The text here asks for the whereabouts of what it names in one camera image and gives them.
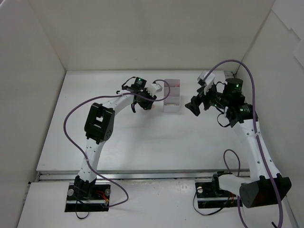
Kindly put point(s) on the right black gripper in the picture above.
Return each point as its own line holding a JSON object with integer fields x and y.
{"x": 204, "y": 99}

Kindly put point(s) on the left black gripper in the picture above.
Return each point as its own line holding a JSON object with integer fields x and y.
{"x": 144, "y": 100}

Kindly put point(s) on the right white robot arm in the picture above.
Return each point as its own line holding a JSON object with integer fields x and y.
{"x": 265, "y": 178}

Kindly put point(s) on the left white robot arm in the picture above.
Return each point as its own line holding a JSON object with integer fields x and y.
{"x": 99, "y": 127}

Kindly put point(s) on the white compartment organizer box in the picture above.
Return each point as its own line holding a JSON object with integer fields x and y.
{"x": 173, "y": 97}

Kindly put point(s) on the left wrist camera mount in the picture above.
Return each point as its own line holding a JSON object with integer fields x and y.
{"x": 153, "y": 89}

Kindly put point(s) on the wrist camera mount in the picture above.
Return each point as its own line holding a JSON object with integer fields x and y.
{"x": 206, "y": 80}
{"x": 153, "y": 89}

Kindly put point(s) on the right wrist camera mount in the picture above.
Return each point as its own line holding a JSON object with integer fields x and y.
{"x": 206, "y": 80}

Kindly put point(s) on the aluminium frame rail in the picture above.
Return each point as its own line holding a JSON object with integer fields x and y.
{"x": 152, "y": 160}

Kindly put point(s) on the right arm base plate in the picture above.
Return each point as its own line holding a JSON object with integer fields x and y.
{"x": 208, "y": 198}

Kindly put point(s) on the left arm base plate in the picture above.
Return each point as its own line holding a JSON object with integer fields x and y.
{"x": 97, "y": 200}

